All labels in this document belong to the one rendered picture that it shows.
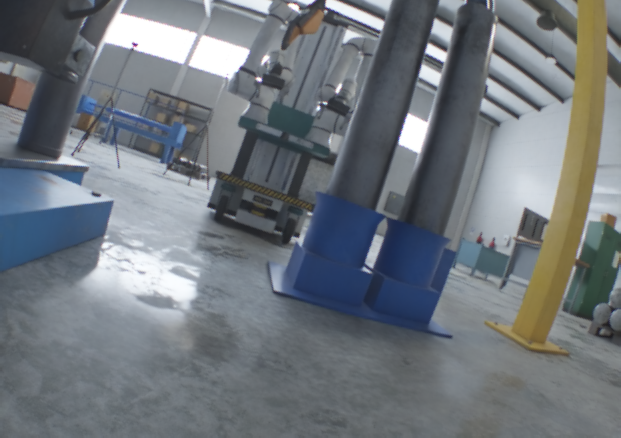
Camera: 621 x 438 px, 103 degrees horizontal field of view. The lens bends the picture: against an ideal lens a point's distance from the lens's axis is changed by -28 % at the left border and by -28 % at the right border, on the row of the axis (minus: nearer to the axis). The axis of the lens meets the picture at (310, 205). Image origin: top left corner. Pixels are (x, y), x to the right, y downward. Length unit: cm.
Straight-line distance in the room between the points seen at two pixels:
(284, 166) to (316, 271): 146
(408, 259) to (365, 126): 53
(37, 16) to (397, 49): 121
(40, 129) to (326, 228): 119
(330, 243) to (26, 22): 114
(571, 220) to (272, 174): 200
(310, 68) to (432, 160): 157
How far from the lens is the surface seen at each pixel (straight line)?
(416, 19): 153
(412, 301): 140
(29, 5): 90
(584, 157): 213
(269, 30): 243
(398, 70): 139
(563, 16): 809
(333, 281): 126
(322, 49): 283
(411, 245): 136
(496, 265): 826
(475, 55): 163
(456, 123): 147
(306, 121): 255
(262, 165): 257
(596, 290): 713
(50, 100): 150
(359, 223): 125
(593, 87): 233
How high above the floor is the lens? 32
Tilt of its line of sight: level
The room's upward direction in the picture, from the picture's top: 19 degrees clockwise
